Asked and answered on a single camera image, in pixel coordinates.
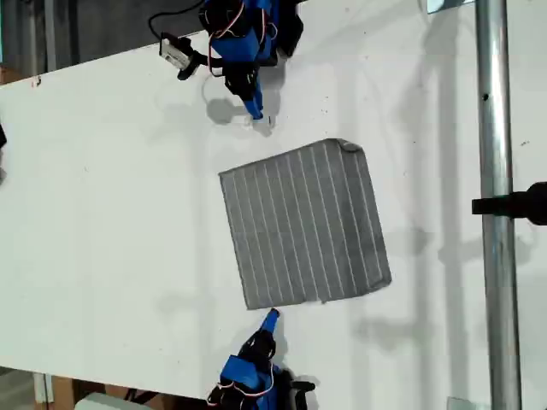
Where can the grey striped towel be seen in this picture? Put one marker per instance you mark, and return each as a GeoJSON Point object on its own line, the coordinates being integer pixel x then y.
{"type": "Point", "coordinates": [303, 222]}

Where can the white plastic object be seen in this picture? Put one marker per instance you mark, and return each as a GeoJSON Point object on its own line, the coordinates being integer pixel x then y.
{"type": "Point", "coordinates": [107, 402]}

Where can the grey metal bar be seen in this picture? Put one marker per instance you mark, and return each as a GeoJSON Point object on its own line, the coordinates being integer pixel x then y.
{"type": "Point", "coordinates": [50, 34]}

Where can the small brown cardboard box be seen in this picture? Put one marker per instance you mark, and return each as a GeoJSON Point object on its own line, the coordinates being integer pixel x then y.
{"type": "Point", "coordinates": [10, 76]}

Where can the black object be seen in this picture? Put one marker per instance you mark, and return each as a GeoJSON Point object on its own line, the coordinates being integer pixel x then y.
{"type": "Point", "coordinates": [2, 136]}

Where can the black clamp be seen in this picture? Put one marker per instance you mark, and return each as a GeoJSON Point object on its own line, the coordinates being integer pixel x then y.
{"type": "Point", "coordinates": [513, 205]}

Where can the arm camera stalk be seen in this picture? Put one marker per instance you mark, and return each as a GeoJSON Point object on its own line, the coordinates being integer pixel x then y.
{"type": "Point", "coordinates": [194, 64]}

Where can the arm camera box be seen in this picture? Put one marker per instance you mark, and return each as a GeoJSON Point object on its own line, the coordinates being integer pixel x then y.
{"type": "Point", "coordinates": [301, 386]}
{"type": "Point", "coordinates": [173, 50]}

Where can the white table leg bracket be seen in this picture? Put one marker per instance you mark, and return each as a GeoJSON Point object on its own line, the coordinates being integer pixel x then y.
{"type": "Point", "coordinates": [42, 388]}

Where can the steel post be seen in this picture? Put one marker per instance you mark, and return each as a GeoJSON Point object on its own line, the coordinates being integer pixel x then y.
{"type": "Point", "coordinates": [498, 256]}

